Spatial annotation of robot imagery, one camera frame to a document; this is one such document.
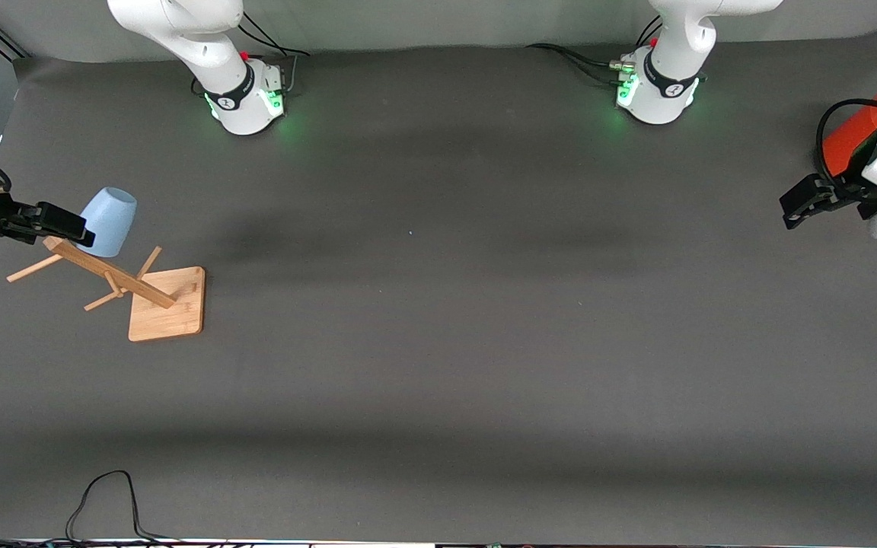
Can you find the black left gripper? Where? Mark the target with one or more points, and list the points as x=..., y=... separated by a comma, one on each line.
x=843, y=193

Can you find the light blue plastic cup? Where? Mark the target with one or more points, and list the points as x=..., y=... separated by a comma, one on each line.
x=113, y=217

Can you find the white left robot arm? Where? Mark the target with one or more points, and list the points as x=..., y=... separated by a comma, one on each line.
x=674, y=46

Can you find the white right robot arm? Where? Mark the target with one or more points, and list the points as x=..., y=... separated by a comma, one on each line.
x=195, y=38

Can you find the wooden cup rack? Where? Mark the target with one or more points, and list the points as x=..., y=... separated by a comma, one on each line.
x=168, y=316

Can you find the orange drink can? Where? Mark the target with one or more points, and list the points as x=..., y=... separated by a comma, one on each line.
x=849, y=137

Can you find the dark grey table cloth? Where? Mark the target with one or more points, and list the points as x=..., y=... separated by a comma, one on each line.
x=438, y=342

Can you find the black frame strut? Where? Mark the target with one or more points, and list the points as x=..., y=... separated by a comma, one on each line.
x=8, y=44

